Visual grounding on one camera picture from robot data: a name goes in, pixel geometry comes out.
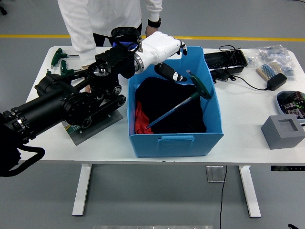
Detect black adapter cable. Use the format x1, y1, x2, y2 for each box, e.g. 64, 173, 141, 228
215, 44, 269, 92

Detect black plug block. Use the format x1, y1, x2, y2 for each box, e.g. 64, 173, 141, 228
211, 70, 236, 83

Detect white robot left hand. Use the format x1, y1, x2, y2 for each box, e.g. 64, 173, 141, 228
139, 31, 188, 83

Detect green metal wrench holder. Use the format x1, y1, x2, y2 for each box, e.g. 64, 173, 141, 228
62, 108, 124, 146

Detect resistor strip bundle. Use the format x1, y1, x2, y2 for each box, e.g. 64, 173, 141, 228
256, 62, 284, 82

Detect black plastic tray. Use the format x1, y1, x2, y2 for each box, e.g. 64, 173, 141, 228
204, 50, 248, 72

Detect black wrist watch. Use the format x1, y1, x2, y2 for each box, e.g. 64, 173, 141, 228
147, 18, 162, 28

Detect black hanging cable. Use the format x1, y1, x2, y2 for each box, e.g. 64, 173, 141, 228
218, 165, 228, 229

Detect grey block with recess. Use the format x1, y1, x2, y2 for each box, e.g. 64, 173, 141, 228
261, 114, 305, 150

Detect person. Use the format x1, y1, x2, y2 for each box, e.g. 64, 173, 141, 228
57, 0, 164, 94

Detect white table leg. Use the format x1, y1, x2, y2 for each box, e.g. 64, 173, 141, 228
71, 164, 93, 217
238, 165, 262, 218

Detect metal floor socket plate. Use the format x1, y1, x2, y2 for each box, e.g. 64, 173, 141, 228
206, 165, 227, 183

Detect large green T-handle hex wrench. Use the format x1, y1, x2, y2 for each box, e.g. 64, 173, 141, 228
145, 69, 213, 129

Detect large blue plastic box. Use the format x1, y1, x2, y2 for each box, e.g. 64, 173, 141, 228
127, 45, 225, 158

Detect black table control panel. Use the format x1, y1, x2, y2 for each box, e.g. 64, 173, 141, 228
270, 166, 305, 172

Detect black cloth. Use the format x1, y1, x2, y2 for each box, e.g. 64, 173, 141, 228
135, 76, 207, 134

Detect red cloth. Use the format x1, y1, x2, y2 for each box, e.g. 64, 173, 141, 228
135, 100, 153, 135

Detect light blue tray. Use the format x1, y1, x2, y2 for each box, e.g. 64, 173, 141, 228
276, 90, 305, 125

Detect clear plastic component bags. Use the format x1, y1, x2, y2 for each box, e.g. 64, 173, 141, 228
246, 44, 296, 83

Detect black power adapter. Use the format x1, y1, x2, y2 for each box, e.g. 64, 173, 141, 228
266, 73, 287, 91

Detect person's left hand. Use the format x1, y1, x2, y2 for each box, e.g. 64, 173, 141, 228
145, 25, 158, 38

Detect small dark blue bin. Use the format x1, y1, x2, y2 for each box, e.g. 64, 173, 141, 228
112, 41, 139, 52

